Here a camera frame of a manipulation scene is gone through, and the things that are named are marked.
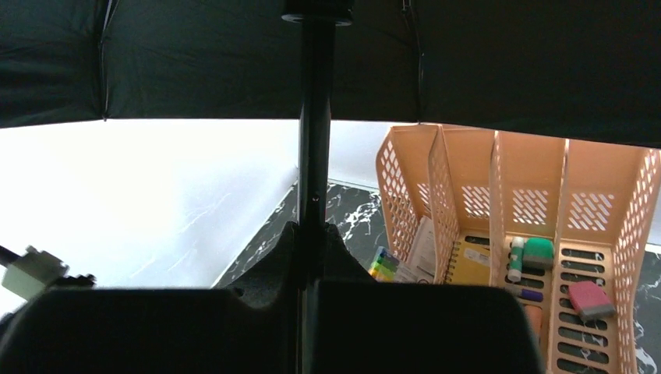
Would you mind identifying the green white eraser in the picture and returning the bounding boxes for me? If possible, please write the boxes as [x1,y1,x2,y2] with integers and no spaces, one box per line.
[522,238,554,270]

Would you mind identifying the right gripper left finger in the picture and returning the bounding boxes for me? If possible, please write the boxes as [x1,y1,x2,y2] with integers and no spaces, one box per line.
[0,221,301,374]

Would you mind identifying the yellow spiral notebook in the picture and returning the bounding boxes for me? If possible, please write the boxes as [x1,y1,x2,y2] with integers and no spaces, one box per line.
[444,235,490,286]

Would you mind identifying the white glue stick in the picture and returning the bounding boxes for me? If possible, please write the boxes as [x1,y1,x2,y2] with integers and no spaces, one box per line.
[507,237,525,284]

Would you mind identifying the purple marker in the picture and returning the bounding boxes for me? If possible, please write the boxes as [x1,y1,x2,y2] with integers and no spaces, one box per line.
[505,284,544,303]

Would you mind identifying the black pink folding umbrella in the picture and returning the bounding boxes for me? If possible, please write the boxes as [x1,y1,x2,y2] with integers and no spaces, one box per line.
[1,1,660,373]

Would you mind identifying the orange plastic desk organizer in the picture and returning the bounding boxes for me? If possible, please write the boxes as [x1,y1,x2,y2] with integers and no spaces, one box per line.
[376,125,660,373]

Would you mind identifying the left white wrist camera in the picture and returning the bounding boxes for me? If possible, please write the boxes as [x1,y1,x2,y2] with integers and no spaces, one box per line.
[1,245,69,301]

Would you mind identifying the white red box in organizer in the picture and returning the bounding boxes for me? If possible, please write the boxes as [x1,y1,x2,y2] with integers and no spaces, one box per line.
[394,216,436,284]

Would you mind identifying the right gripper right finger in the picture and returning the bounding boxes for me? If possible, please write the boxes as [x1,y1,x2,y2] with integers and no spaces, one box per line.
[315,224,546,373]

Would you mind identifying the pink grey eraser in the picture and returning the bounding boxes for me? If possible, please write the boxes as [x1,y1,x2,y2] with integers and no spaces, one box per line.
[567,280,617,322]

